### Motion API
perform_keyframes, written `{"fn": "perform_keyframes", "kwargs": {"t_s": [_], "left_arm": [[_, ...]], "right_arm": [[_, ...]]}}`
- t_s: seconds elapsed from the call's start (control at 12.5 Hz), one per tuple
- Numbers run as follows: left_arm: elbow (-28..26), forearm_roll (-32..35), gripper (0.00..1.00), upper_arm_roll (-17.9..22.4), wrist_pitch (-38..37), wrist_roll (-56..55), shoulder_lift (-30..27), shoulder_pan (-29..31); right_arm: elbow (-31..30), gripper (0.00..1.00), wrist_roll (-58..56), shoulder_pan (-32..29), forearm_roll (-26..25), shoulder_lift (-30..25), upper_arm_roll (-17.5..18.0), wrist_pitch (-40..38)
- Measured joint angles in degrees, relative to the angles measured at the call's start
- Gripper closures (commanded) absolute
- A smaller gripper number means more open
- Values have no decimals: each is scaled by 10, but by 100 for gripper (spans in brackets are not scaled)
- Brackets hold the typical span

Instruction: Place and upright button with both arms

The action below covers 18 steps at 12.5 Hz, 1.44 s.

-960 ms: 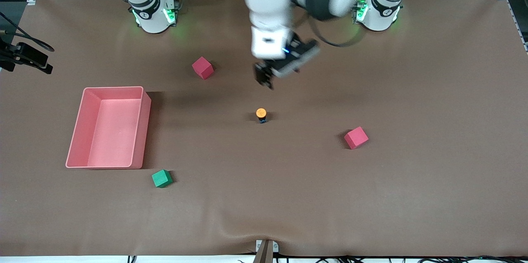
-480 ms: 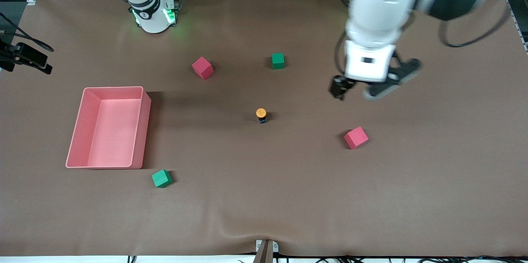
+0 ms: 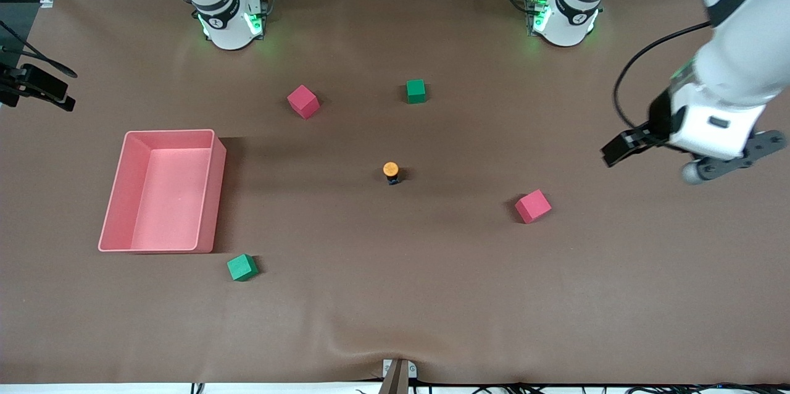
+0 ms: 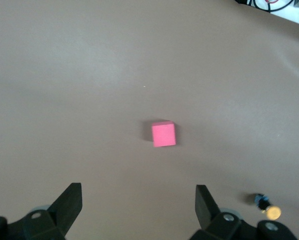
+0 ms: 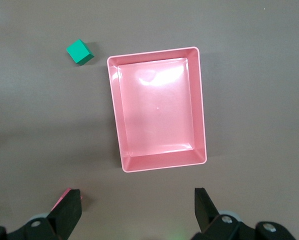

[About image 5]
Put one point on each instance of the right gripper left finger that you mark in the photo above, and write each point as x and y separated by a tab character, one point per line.
67	215

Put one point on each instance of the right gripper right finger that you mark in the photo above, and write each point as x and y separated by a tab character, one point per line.
207	215

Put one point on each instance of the pink foam cube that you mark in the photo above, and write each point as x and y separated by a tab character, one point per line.
62	198

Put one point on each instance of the pink plastic tray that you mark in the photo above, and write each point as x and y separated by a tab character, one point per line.
157	107

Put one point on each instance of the brown table cover mat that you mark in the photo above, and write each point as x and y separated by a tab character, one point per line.
252	100

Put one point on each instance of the green foam cube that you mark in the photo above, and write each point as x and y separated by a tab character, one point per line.
78	51

